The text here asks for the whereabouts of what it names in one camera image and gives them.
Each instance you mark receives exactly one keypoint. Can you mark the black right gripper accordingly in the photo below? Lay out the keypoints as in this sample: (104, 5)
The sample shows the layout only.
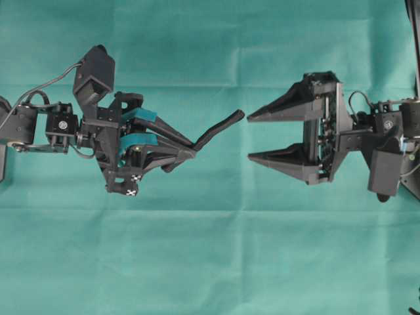
(330, 132)

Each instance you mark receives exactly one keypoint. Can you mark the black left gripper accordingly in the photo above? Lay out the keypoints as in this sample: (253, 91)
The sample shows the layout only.
(121, 157)

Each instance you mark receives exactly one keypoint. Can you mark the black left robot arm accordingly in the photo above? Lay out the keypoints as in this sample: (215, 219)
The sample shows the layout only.
(53, 128)

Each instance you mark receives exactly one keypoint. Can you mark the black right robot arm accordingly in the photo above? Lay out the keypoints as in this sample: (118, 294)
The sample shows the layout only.
(384, 136)

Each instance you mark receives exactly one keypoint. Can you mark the green table cloth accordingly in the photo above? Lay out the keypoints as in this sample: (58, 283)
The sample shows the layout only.
(220, 234)

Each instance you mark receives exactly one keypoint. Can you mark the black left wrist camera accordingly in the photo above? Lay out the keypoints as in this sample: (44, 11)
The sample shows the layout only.
(94, 78)

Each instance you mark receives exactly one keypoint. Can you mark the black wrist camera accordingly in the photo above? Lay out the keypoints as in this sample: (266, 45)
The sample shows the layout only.
(384, 159)
(94, 78)

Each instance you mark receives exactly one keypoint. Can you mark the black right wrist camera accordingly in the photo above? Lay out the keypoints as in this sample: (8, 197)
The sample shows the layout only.
(384, 159)

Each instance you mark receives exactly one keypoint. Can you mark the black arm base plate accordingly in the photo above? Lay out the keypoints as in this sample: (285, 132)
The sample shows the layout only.
(3, 160)

